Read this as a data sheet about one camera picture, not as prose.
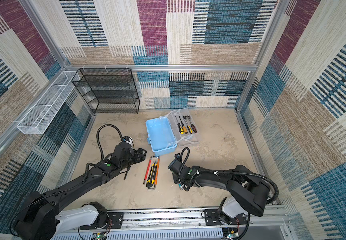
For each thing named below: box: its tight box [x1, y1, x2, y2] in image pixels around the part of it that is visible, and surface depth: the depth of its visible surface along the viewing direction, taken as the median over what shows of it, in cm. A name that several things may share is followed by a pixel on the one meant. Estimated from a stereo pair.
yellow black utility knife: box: [146, 162, 157, 188], surface depth 89 cm
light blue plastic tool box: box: [145, 108, 200, 156], surface depth 101 cm
